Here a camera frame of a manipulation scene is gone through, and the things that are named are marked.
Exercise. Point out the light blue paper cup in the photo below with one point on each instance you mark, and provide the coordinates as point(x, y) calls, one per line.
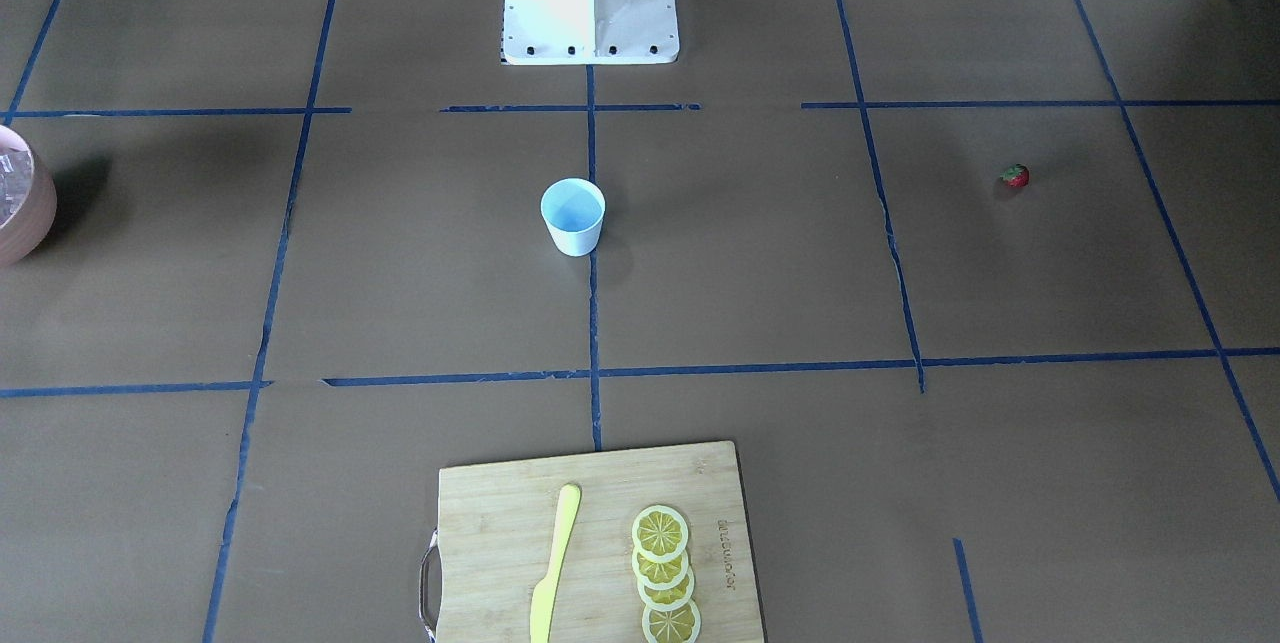
point(573, 211)

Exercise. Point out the lemon slice bottom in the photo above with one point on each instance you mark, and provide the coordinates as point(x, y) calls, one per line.
point(677, 624)

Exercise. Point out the red strawberry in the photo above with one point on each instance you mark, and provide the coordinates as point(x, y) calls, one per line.
point(1016, 177)

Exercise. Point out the lemon slice top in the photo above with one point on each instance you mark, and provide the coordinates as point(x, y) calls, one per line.
point(660, 533)

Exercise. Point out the yellow plastic knife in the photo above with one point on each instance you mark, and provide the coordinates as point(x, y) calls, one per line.
point(544, 594)

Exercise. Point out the pink bowl of ice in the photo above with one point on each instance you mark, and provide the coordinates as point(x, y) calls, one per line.
point(29, 198)

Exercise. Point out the lemon slice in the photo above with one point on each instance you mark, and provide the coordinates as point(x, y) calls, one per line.
point(677, 624)
point(667, 599)
point(660, 575)
point(660, 533)

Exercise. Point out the bamboo cutting board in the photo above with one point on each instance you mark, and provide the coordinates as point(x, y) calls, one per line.
point(492, 539)

